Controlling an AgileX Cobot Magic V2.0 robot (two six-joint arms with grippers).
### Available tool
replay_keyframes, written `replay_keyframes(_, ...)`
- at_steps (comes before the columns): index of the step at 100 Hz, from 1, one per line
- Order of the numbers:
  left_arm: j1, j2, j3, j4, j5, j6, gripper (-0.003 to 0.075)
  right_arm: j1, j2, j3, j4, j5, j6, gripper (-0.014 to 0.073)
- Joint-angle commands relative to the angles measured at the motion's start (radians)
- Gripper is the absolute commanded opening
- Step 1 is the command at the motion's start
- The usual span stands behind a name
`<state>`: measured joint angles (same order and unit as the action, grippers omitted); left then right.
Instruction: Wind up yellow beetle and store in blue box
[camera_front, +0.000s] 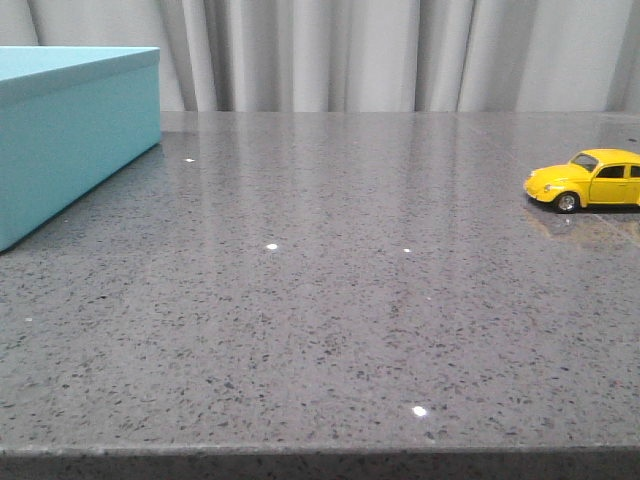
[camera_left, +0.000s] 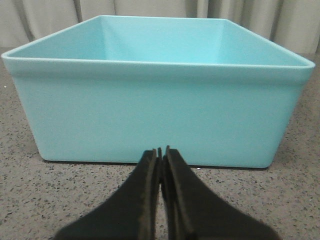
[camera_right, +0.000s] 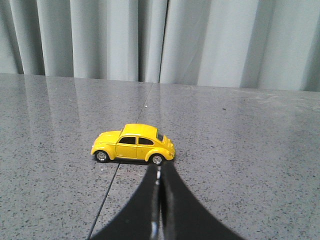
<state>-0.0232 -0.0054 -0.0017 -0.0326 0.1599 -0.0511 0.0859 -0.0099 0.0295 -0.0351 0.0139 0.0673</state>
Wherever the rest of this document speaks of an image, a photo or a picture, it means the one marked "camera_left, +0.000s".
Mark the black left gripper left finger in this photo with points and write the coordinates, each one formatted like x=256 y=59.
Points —
x=129 y=214

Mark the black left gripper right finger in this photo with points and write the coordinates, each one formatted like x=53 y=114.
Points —
x=194 y=212

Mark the light blue plastic box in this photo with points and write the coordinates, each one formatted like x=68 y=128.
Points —
x=110 y=87

